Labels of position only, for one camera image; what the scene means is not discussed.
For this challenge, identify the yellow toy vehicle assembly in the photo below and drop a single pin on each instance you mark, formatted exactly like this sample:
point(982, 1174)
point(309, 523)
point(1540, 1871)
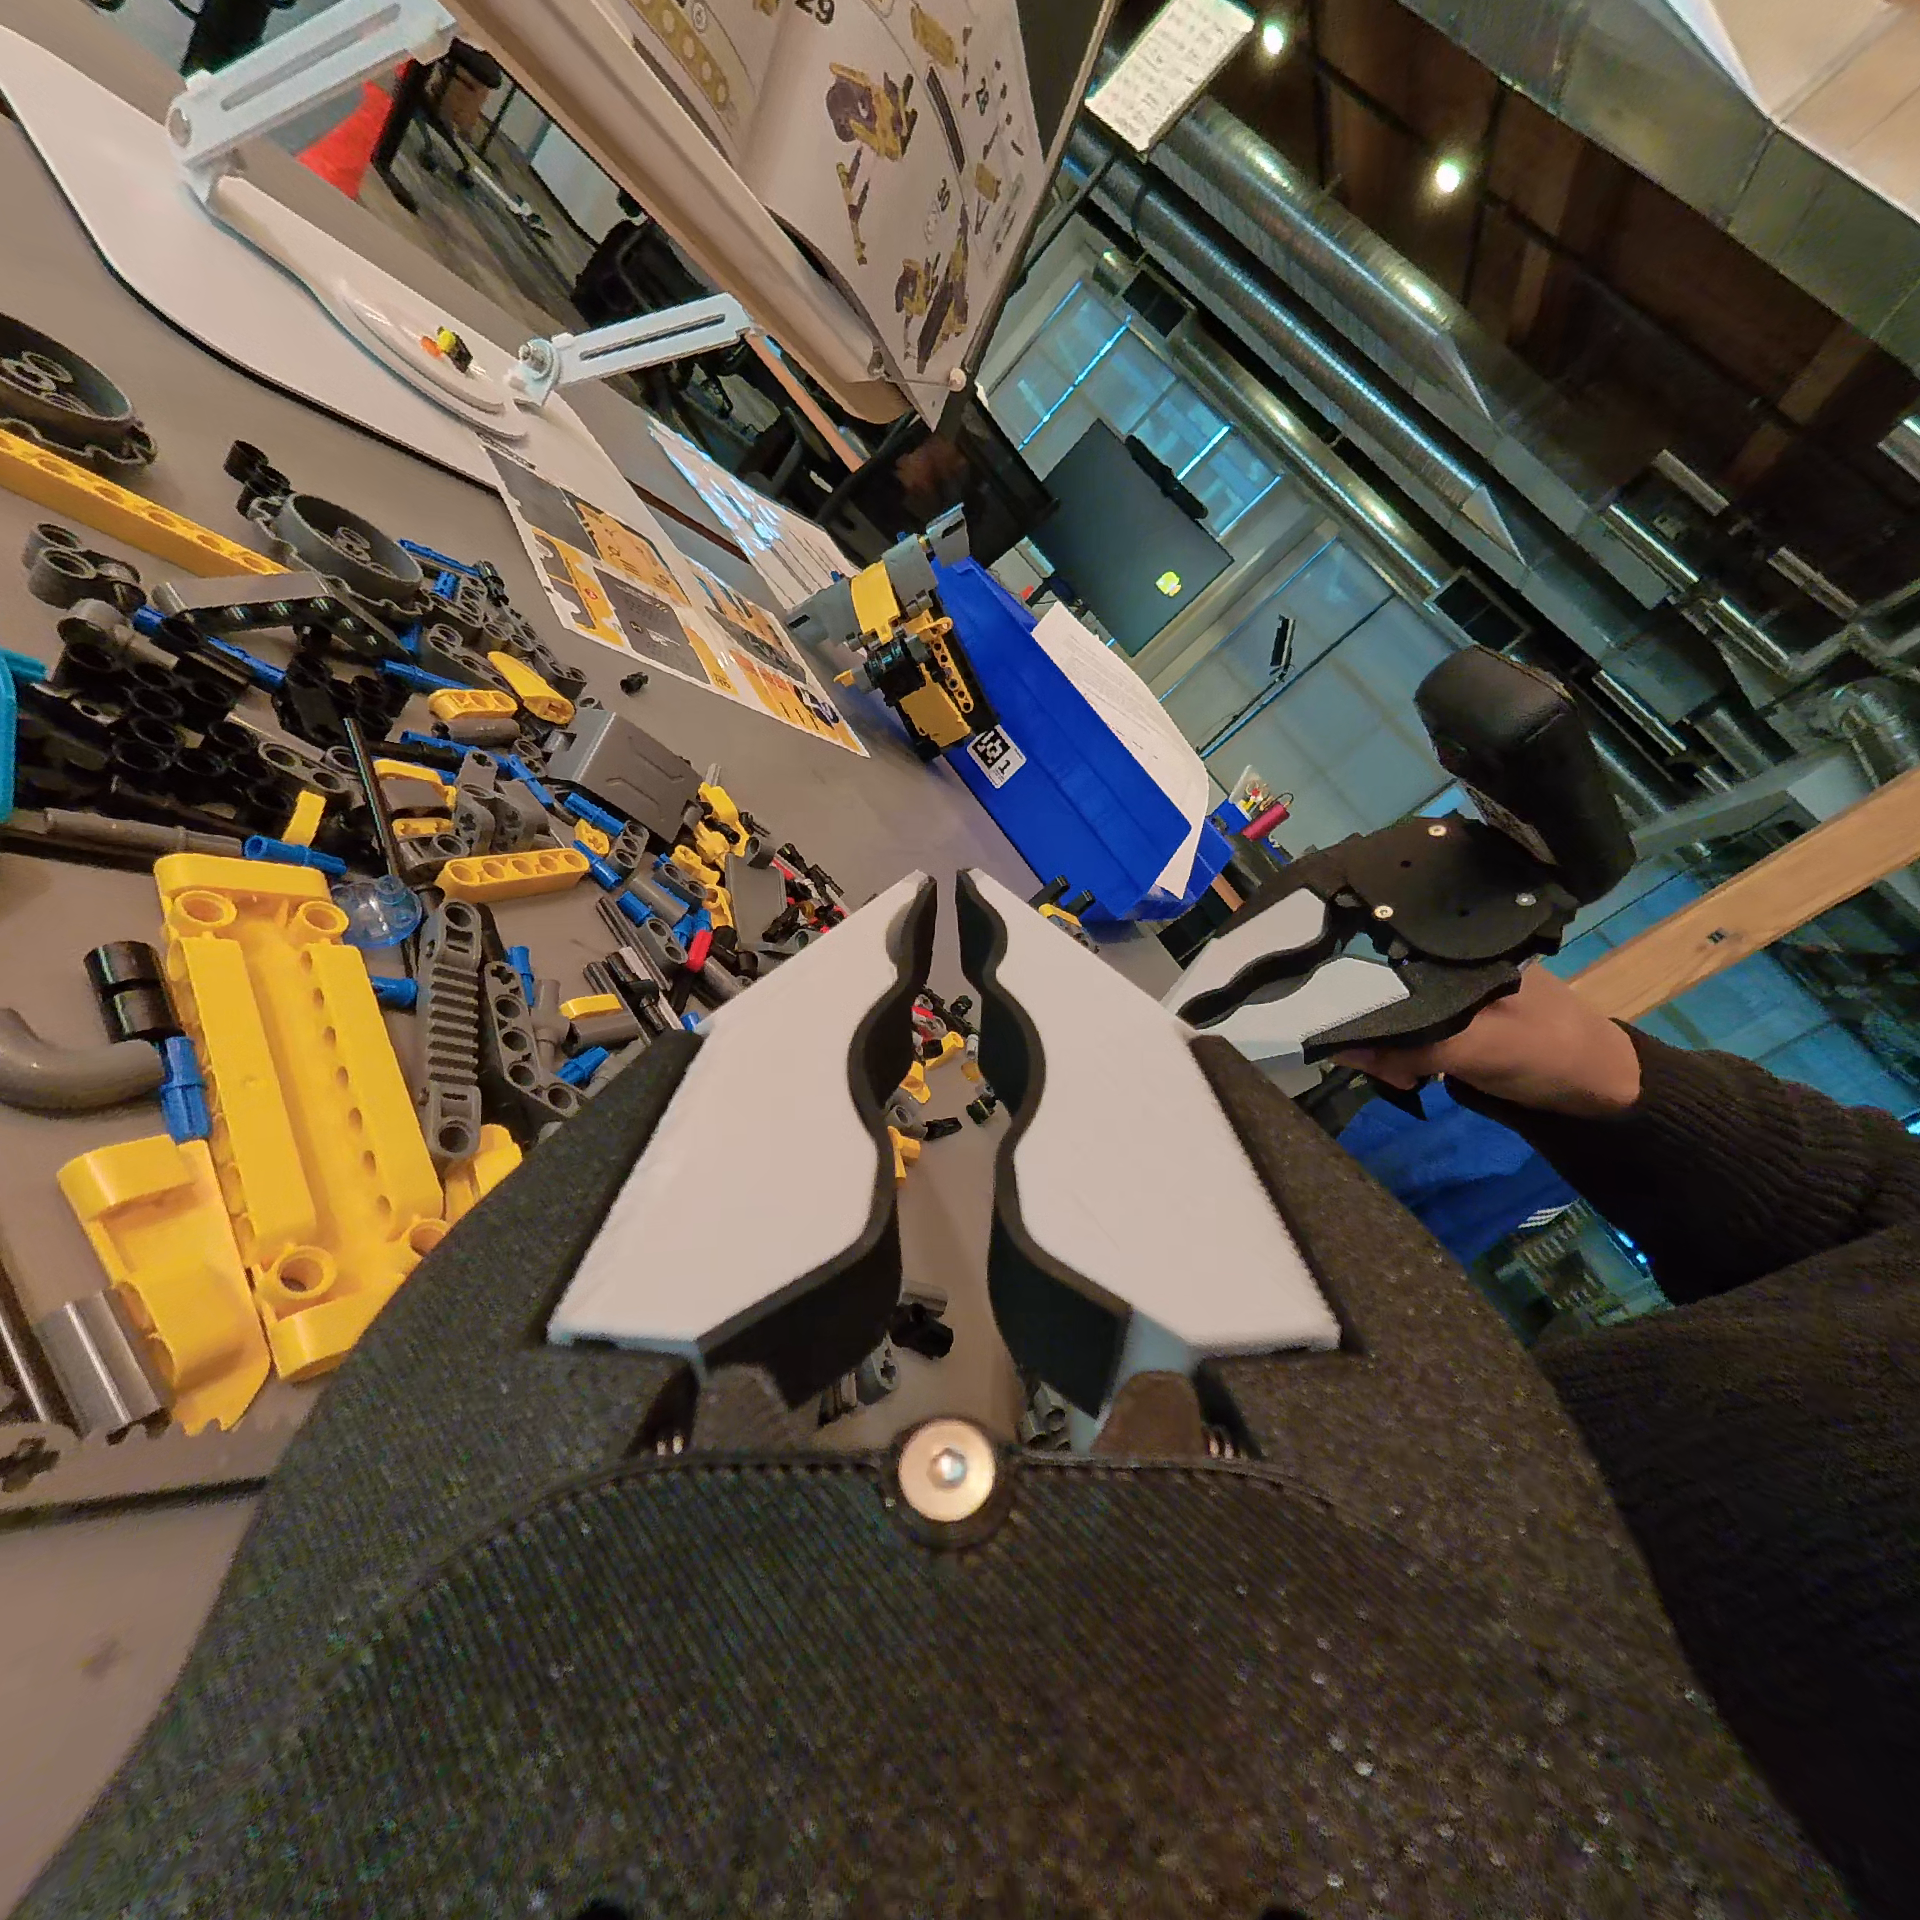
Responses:
point(912, 663)

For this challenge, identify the pile of toy building parts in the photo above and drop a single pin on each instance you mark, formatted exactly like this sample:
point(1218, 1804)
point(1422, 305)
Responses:
point(300, 1022)

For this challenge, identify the blue plastic bin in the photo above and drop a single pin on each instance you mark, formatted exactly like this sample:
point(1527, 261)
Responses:
point(1065, 751)

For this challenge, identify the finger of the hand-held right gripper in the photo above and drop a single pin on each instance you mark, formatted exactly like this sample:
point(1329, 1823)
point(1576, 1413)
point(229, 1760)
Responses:
point(1274, 930)
point(1321, 1005)

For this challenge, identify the person's right forearm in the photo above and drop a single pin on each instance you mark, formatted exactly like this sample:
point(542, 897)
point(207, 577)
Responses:
point(1741, 1152)

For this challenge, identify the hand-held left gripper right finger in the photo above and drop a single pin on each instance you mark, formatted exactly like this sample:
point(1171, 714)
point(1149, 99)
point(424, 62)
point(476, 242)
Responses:
point(1153, 1185)

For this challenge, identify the black monitor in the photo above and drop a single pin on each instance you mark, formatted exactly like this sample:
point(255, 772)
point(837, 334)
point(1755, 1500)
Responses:
point(928, 482)
point(1125, 540)

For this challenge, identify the metal ventilation duct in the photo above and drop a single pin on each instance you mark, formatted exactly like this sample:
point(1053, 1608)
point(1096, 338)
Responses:
point(1351, 345)

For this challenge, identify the black light stand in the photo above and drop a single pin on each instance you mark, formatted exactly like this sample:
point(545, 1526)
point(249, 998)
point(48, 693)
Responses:
point(1285, 643)

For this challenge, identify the yellow grey sticker sheet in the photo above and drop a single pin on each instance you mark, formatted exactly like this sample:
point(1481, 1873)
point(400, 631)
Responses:
point(647, 602)

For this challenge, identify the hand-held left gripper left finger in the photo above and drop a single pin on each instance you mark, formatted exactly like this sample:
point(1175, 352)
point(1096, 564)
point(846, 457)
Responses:
point(733, 1185)

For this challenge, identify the instruction booklet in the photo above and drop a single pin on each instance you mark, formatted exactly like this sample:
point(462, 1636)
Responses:
point(842, 134)

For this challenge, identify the white hanging sign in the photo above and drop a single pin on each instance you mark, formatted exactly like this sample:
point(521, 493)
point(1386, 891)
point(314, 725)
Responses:
point(1171, 71)

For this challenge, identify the orange cone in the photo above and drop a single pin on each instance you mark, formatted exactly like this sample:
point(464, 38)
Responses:
point(349, 142)

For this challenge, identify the red bottle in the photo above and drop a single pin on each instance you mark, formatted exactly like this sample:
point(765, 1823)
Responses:
point(1269, 818)

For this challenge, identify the printed paper form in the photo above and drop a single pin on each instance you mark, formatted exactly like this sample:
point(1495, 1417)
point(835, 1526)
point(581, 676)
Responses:
point(1125, 721)

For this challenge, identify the person's right hand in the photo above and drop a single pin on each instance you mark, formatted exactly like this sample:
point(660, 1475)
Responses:
point(1546, 1048)

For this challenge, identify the person's black sweater torso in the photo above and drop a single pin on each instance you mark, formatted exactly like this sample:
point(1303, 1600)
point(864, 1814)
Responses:
point(1755, 1500)

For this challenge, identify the blue cloth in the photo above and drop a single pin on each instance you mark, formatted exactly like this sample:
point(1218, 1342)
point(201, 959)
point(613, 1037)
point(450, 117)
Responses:
point(1452, 1185)

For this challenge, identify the small yellow toy assembly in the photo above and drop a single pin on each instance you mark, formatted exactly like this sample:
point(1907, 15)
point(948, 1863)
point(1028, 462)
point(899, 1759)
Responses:
point(1070, 911)

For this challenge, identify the white printed paper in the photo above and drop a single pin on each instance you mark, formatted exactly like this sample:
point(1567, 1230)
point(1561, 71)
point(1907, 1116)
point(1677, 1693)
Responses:
point(749, 516)

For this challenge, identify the wooden railing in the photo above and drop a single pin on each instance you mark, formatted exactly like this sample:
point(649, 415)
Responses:
point(1755, 900)

